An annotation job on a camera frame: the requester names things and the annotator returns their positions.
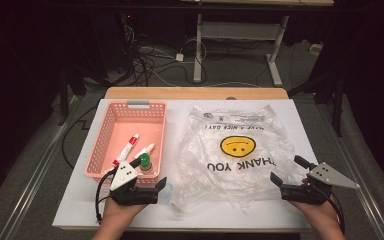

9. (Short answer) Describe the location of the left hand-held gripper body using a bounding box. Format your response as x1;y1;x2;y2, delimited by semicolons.
109;161;160;206

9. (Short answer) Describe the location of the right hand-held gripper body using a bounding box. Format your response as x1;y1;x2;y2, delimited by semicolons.
279;161;361;206

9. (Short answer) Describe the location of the red and white ointment tube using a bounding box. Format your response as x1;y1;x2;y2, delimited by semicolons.
112;133;141;167

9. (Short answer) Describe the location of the pink plastic basket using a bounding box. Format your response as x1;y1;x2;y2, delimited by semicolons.
84;99;168;186

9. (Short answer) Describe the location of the clear smiley plastic bag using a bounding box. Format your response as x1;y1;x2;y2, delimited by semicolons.
170;104;309;214

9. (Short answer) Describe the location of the person's left hand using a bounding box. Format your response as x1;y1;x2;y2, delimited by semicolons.
100;198;148;223

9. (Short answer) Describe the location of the person's right hand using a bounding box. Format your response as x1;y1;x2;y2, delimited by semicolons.
288;195;343;232

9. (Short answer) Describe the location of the white board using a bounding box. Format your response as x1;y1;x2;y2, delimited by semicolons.
52;98;344;231

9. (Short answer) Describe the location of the black stand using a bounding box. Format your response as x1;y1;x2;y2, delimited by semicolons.
287;71;345;138
58;61;113;127

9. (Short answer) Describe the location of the wooden table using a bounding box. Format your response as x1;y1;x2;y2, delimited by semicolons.
59;86;334;234

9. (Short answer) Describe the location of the white power strip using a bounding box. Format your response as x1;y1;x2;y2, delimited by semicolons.
309;42;324;57

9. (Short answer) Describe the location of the white metal desk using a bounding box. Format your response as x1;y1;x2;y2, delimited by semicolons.
179;0;335;88

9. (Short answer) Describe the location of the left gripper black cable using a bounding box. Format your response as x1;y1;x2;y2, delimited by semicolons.
94;168;118;224

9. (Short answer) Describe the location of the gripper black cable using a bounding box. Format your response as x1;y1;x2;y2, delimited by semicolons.
319;186;346;234
94;168;118;224

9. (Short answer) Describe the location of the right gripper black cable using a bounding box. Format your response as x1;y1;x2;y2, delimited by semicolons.
319;186;346;234

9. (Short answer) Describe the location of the metal floor rail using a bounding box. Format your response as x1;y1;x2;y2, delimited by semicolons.
314;101;384;240
0;94;83;240

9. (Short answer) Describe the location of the black floor cable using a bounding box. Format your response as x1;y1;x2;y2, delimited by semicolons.
61;105;98;170

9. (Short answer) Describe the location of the bundle of floor cables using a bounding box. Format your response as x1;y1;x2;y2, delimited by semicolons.
121;13;211;88

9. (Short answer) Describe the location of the white floor cable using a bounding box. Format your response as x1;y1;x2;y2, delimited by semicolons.
146;69;262;89

